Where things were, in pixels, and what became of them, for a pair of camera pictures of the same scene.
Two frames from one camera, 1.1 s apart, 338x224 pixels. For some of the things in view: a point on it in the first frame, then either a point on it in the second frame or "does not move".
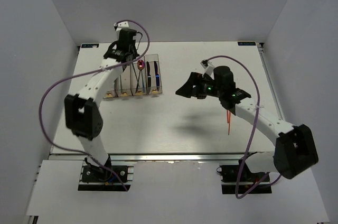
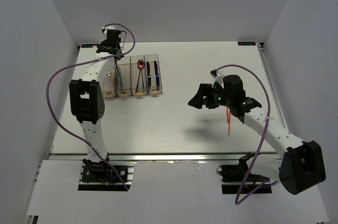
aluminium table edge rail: [234, 157] does not move
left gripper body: [133, 53] → [103, 44]
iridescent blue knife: [157, 76] does not move
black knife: [149, 78] does not move
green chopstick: [137, 80] → [120, 73]
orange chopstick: [229, 122] does not move
